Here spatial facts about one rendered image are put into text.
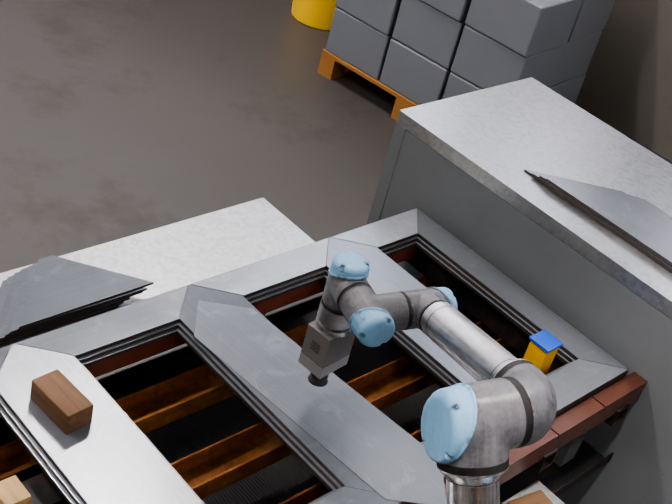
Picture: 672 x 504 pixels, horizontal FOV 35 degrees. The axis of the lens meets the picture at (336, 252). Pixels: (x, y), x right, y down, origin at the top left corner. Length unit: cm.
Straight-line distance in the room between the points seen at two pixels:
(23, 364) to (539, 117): 169
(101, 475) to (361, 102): 356
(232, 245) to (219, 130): 205
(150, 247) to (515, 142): 104
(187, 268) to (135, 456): 74
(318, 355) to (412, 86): 313
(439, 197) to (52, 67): 260
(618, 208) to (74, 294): 137
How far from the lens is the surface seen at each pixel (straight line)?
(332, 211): 447
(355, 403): 233
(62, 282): 258
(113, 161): 451
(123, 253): 275
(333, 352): 219
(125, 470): 210
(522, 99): 331
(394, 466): 222
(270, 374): 234
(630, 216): 285
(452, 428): 169
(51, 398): 214
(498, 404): 172
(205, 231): 287
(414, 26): 513
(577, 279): 277
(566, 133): 320
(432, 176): 299
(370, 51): 531
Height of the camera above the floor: 239
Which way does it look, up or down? 34 degrees down
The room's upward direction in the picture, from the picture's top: 15 degrees clockwise
